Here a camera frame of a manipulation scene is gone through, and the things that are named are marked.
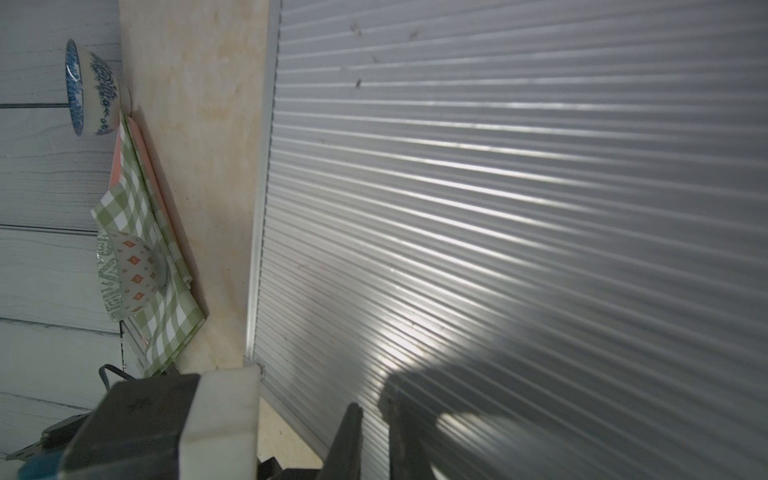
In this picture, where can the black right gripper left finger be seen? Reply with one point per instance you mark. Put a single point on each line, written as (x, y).
(344, 457)

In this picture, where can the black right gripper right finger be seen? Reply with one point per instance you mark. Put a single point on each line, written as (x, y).
(407, 457)

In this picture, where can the small silver poker case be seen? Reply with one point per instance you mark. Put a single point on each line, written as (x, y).
(538, 227)

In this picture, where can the green checkered cloth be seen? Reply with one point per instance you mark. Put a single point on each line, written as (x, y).
(133, 204)

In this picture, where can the blue white ceramic bowl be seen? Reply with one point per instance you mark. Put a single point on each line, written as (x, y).
(94, 93)

